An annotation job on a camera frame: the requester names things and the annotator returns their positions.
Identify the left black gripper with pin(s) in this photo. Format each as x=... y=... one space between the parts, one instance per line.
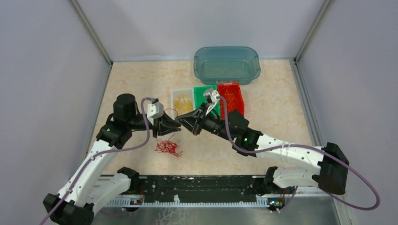
x=164 y=125

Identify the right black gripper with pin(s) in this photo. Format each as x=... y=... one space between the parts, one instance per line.
x=192 y=122

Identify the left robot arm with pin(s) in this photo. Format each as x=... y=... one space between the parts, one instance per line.
x=129 y=127

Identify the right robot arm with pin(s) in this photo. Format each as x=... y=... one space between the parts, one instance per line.
x=312 y=167

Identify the white plastic bin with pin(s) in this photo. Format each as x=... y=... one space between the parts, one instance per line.
x=182 y=101

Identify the green plastic bin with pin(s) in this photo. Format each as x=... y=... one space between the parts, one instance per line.
x=199 y=98

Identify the red plastic bin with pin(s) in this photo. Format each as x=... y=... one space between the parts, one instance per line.
x=233 y=96

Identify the blue transparent plastic tub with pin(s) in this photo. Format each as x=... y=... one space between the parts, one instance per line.
x=218 y=64

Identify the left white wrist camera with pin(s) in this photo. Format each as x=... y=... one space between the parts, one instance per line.
x=155 y=111

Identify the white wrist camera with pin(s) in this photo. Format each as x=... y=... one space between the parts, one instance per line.
x=155 y=111
x=211 y=95

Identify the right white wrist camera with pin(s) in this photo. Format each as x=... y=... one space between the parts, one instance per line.
x=211 y=95

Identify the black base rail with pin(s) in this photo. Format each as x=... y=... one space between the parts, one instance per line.
x=199 y=189

